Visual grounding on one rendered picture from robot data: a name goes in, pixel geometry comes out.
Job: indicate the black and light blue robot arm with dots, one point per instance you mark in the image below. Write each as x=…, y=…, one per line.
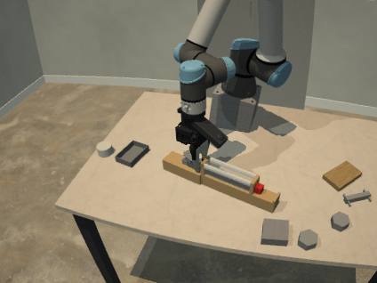
x=265, y=60

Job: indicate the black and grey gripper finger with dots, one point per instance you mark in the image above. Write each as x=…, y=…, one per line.
x=204, y=149
x=193, y=154

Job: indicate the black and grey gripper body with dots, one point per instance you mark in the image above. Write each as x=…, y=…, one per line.
x=185, y=132

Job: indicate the brown wooden board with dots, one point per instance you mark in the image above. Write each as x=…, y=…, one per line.
x=342, y=175

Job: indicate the grey cylinder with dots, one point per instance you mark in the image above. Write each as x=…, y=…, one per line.
x=104, y=149

